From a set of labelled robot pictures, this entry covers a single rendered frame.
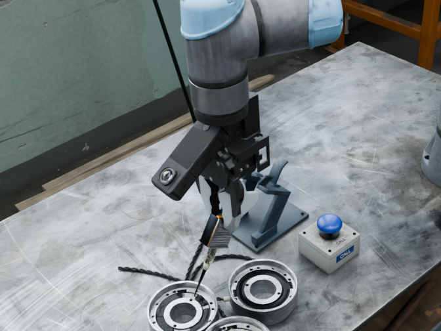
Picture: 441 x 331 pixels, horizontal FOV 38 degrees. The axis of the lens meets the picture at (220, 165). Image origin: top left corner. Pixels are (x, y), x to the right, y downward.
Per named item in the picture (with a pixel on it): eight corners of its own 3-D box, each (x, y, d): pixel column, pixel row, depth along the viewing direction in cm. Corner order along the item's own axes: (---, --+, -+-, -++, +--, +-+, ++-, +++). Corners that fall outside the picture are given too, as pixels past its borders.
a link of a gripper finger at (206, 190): (243, 209, 100) (243, 164, 94) (214, 228, 97) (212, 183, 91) (230, 198, 102) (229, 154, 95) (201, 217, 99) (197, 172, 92)
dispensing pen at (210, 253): (178, 290, 98) (218, 190, 94) (198, 288, 101) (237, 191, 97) (188, 298, 96) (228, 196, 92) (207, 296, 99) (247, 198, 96)
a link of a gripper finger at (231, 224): (268, 224, 96) (260, 173, 91) (238, 244, 93) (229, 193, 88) (253, 215, 98) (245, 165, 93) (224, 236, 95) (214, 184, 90)
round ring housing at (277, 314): (290, 272, 105) (290, 254, 102) (304, 324, 96) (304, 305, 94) (226, 281, 104) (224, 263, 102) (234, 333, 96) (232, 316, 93)
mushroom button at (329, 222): (329, 255, 104) (329, 232, 100) (311, 242, 106) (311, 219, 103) (346, 242, 105) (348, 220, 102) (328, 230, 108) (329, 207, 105)
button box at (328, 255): (329, 276, 103) (330, 254, 100) (298, 252, 108) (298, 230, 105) (364, 251, 107) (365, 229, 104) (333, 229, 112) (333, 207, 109)
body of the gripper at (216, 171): (272, 170, 92) (268, 97, 84) (226, 199, 88) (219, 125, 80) (235, 148, 97) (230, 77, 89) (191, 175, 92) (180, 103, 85)
